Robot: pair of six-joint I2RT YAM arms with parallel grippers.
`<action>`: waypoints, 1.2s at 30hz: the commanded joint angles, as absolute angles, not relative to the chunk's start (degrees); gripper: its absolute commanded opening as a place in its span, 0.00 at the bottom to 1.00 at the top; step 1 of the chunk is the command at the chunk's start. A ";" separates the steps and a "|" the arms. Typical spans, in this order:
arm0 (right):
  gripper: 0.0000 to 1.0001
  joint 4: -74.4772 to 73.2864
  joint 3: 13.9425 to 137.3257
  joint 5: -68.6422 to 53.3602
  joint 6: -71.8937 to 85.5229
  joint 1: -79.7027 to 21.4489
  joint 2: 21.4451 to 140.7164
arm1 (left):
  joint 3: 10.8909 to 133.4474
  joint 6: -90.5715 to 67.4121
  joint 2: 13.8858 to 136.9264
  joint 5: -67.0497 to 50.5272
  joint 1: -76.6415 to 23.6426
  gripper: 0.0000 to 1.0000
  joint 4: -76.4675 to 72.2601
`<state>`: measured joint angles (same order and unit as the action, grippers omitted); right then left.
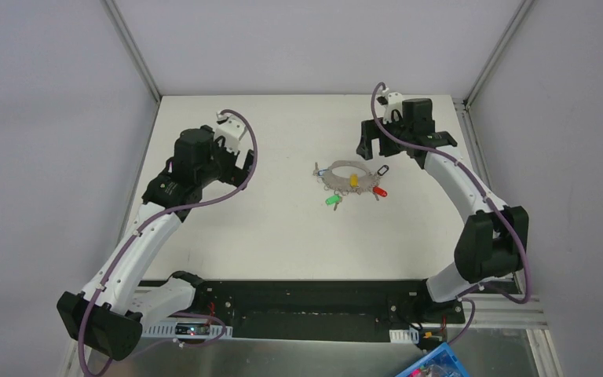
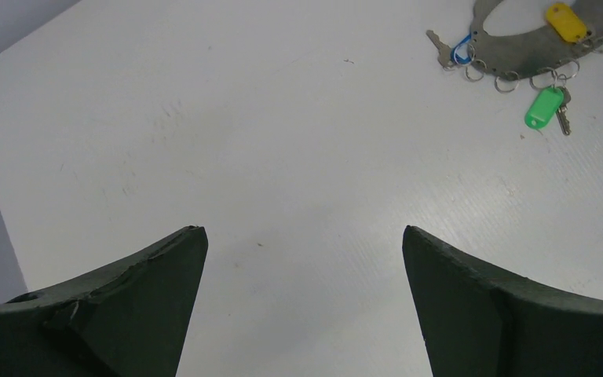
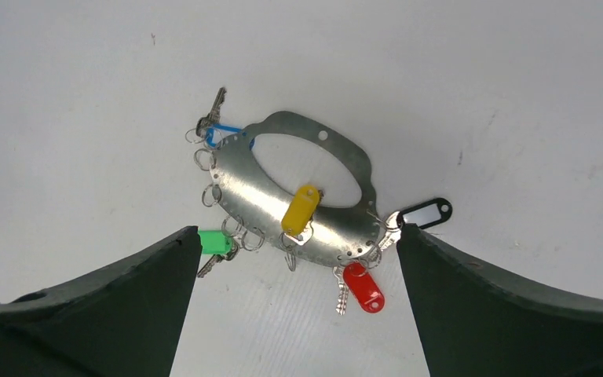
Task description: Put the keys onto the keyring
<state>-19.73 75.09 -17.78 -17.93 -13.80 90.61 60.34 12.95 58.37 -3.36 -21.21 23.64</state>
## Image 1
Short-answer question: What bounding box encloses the yellow tagged key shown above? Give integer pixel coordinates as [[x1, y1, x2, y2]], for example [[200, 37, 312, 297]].
[[349, 174, 359, 189]]

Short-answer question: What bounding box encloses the red tagged key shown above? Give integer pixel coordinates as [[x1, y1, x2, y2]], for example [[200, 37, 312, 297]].
[[371, 186, 388, 200]]

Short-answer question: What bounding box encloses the green tagged key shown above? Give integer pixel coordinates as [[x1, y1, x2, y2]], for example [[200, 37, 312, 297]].
[[325, 194, 342, 210]]

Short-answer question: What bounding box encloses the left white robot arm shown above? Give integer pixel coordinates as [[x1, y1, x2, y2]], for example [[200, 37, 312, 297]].
[[57, 120, 257, 361]]

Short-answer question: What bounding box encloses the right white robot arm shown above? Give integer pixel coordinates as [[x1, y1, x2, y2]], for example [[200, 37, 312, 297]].
[[356, 92, 532, 322]]

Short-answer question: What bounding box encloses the blue plastic bin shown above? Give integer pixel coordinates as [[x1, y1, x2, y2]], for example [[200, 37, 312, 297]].
[[396, 342, 470, 377]]

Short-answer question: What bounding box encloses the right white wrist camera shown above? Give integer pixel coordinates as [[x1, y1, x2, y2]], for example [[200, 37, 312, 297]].
[[376, 87, 404, 124]]

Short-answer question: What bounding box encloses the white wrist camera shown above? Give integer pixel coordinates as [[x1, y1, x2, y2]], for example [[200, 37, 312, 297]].
[[214, 113, 247, 156], [376, 87, 404, 124]]

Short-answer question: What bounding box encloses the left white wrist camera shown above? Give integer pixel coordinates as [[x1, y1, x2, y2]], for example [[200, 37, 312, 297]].
[[214, 113, 247, 156]]

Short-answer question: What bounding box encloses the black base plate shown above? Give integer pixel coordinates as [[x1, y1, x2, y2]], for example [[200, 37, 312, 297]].
[[140, 280, 521, 345]]

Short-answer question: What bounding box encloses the aluminium frame rail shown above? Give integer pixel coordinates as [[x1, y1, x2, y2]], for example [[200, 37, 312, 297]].
[[102, 0, 163, 104]]

